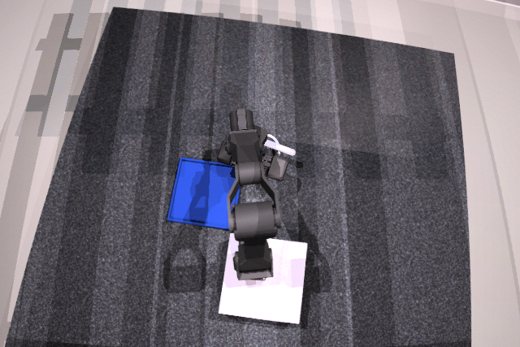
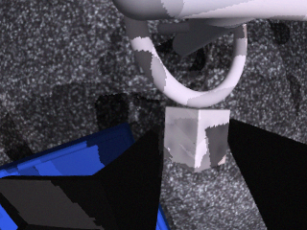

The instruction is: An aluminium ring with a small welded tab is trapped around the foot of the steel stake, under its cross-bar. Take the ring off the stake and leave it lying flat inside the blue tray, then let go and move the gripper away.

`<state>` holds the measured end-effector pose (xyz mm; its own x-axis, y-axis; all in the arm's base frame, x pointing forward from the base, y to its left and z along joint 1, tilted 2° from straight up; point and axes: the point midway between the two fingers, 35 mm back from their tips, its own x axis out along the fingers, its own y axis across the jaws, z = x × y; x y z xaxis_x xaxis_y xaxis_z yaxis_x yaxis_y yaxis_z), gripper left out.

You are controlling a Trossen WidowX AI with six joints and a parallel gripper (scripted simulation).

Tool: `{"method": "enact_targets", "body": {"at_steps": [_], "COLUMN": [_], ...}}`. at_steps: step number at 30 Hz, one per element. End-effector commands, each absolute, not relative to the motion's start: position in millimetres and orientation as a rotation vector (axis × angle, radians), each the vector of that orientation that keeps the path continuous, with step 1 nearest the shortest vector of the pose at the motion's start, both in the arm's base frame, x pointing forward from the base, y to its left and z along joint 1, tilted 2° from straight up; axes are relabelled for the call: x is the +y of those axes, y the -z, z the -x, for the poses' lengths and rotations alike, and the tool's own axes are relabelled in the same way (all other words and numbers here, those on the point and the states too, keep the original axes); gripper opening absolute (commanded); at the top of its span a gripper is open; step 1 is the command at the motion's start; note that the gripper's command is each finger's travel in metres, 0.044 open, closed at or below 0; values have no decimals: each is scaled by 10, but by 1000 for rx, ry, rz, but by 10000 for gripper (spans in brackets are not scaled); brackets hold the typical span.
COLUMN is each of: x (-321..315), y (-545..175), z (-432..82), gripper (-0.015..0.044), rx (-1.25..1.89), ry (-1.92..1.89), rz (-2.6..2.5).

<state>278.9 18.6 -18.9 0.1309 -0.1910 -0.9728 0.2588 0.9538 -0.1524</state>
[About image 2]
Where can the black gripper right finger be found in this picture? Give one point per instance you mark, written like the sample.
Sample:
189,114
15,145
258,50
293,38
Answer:
275,170

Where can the blue shallow tray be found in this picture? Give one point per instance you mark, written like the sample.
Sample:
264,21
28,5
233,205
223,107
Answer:
80,157

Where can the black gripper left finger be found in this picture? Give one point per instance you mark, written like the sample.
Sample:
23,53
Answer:
124,195

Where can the silver metal ring with block tab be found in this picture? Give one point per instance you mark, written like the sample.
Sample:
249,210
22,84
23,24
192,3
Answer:
195,134

